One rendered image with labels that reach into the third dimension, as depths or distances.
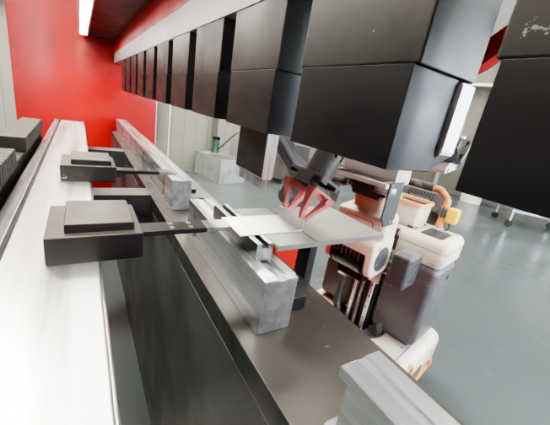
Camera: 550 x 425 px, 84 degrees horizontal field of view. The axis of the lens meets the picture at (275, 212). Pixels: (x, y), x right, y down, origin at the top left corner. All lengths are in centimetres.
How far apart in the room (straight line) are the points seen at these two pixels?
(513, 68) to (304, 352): 41
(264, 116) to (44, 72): 227
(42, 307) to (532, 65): 43
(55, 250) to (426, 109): 42
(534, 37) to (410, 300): 136
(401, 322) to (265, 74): 133
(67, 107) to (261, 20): 223
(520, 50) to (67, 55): 253
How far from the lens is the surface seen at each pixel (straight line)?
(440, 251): 141
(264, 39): 46
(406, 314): 155
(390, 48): 29
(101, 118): 262
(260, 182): 51
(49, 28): 262
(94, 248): 45
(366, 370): 37
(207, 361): 65
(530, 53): 23
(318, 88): 34
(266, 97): 43
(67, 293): 41
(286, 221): 61
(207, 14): 70
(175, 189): 95
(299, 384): 46
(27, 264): 48
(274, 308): 49
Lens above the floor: 121
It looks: 18 degrees down
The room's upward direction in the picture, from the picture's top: 10 degrees clockwise
